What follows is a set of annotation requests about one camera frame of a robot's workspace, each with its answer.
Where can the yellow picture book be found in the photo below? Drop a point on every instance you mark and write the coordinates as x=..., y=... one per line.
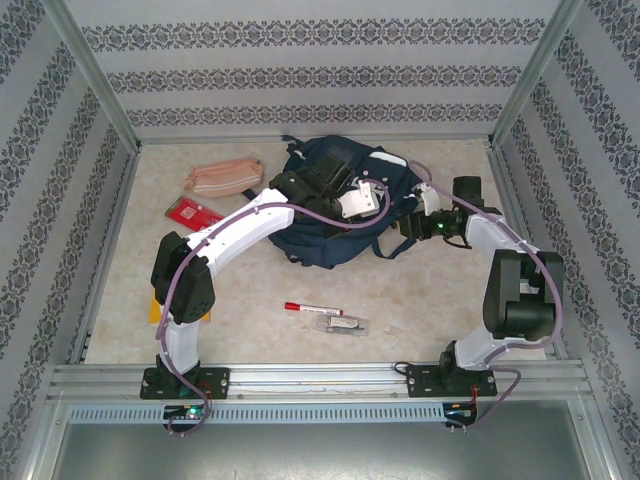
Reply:
x=154, y=312

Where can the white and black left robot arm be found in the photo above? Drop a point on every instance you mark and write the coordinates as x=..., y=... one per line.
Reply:
x=250, y=220

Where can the aluminium frame post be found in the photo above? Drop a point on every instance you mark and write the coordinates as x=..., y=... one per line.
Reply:
x=534, y=70
x=93, y=70

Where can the red card packet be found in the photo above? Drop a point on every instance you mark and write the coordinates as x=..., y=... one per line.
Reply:
x=192, y=212

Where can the grey metal panel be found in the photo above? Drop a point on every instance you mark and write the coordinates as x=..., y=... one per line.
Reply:
x=320, y=455

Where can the navy blue backpack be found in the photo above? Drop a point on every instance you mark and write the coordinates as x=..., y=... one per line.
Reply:
x=330, y=250

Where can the aluminium mounting rail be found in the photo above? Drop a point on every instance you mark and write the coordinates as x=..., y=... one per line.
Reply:
x=315, y=380

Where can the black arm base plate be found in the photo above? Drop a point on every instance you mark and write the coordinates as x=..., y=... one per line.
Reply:
x=420, y=382
x=215, y=382

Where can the clear plastic supplies bag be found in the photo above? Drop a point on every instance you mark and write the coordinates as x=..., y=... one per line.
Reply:
x=340, y=326

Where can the pink striped pencil case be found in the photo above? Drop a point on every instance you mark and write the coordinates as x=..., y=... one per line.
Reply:
x=225, y=177

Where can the red-capped white marker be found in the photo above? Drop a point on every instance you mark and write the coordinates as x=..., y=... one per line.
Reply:
x=315, y=308

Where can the small circuit board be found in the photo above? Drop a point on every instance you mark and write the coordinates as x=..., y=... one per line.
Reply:
x=461, y=411
x=187, y=412

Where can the aluminium side rail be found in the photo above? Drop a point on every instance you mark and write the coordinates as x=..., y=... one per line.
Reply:
x=119, y=210
x=500, y=170

